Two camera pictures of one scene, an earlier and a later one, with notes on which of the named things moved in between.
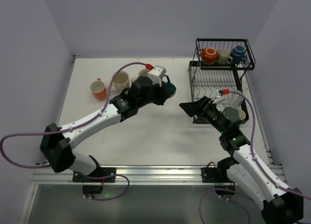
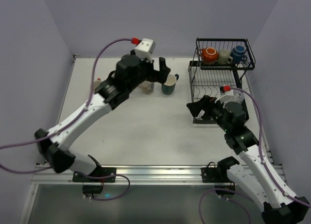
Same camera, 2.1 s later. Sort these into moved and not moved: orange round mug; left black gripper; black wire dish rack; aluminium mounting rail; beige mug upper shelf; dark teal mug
Moved: left black gripper; dark teal mug
Not moved: beige mug upper shelf; orange round mug; black wire dish rack; aluminium mounting rail
